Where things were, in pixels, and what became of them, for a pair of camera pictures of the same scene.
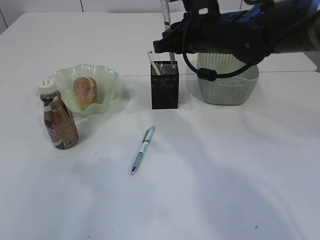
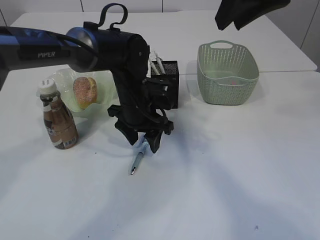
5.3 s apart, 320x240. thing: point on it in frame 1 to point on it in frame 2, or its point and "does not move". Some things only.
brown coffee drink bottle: (60, 125) does not move
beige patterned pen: (154, 67) does not move
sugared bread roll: (85, 91) does not move
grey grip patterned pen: (166, 11) to (160, 63)
